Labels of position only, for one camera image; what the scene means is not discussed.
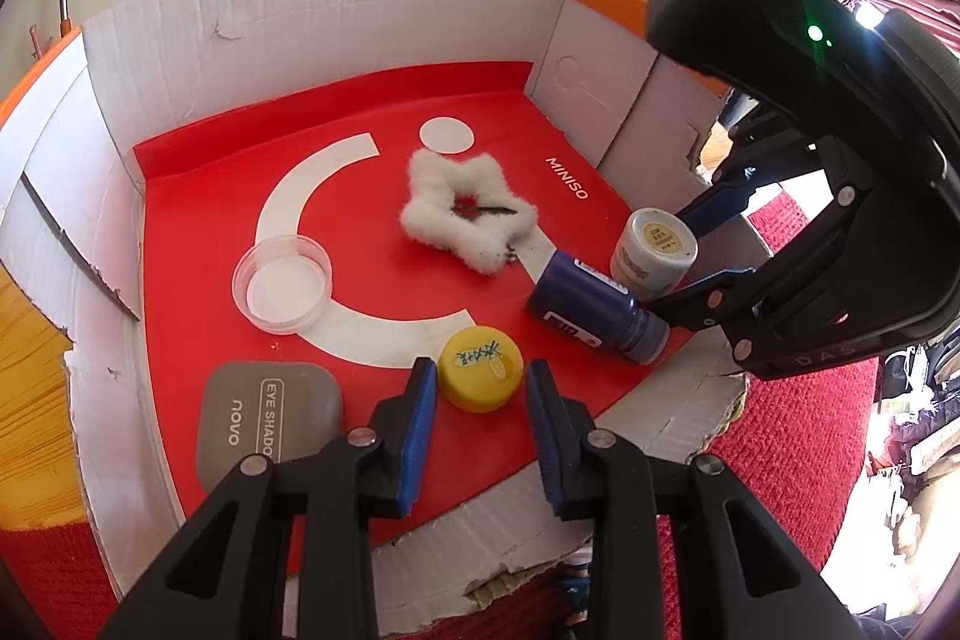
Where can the purple bottle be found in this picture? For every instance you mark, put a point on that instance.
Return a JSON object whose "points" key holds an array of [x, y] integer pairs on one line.
{"points": [[585, 302]]}

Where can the red printed paper sheet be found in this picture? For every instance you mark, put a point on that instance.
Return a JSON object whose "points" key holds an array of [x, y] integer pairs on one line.
{"points": [[375, 108]]}

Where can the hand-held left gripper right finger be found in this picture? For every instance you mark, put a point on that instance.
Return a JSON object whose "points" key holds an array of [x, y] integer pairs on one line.
{"points": [[544, 437]]}

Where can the white cardboard box red base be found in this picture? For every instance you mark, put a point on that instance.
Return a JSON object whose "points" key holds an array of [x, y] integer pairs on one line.
{"points": [[225, 48]]}

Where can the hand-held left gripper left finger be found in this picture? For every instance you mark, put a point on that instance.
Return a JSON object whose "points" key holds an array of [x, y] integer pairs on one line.
{"points": [[416, 430]]}

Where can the red knit blanket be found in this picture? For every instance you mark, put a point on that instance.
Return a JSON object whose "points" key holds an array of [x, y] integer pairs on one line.
{"points": [[795, 415]]}

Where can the white fluffy star hair clip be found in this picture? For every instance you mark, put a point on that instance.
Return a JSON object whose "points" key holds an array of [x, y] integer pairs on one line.
{"points": [[427, 212]]}

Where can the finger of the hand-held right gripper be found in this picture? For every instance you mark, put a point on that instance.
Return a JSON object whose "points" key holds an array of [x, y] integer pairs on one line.
{"points": [[705, 302], [712, 209]]}

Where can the yellow bottle cap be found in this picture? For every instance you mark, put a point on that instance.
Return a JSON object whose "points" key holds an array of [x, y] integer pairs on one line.
{"points": [[480, 362]]}

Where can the grey eyeshadow case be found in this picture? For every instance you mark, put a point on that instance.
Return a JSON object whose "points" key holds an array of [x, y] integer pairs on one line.
{"points": [[247, 407]]}

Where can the clear round plastic lid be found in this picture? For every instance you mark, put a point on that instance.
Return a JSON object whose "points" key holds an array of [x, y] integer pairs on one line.
{"points": [[281, 295]]}

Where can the white round jar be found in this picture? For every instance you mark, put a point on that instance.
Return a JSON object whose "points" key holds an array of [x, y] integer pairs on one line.
{"points": [[652, 250]]}

